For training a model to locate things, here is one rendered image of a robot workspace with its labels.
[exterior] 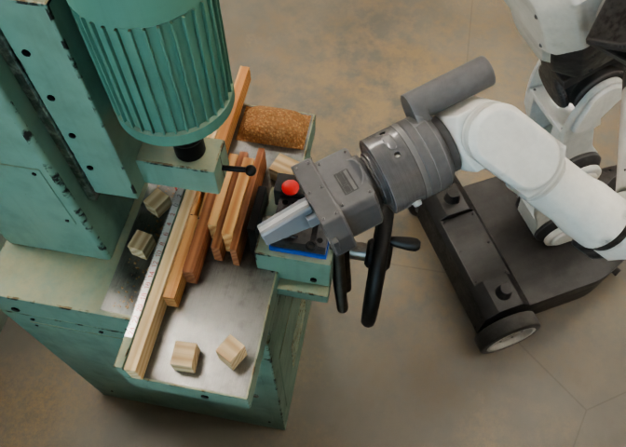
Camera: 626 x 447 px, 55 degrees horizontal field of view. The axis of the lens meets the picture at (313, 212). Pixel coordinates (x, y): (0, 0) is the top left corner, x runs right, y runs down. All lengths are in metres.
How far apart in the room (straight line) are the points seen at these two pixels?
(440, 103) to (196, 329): 0.61
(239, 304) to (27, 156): 0.41
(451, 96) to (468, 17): 2.28
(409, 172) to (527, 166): 0.12
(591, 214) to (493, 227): 1.32
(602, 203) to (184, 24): 0.51
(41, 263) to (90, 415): 0.82
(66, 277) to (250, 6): 1.89
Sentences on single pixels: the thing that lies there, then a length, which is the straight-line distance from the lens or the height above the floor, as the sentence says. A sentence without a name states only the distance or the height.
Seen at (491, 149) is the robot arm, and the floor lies 1.40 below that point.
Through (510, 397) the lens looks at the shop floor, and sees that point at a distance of 2.03.
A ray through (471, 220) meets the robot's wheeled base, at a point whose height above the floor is 0.19.
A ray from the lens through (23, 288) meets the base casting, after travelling 1.31.
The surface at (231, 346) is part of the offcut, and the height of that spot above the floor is 0.95.
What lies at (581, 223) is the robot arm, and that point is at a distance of 0.74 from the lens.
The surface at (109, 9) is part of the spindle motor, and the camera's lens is 0.71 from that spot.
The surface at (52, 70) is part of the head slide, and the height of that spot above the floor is 1.31.
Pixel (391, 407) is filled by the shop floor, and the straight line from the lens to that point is 1.95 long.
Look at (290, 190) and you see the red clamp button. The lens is 1.02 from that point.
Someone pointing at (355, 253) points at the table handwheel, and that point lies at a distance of 1.19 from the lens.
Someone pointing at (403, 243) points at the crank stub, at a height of 0.93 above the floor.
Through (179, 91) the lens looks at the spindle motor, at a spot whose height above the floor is 1.30.
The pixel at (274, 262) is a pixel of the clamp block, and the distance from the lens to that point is 1.06.
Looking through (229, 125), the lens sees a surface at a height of 0.94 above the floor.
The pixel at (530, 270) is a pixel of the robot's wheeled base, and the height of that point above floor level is 0.17.
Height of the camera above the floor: 1.89
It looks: 60 degrees down
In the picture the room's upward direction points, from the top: straight up
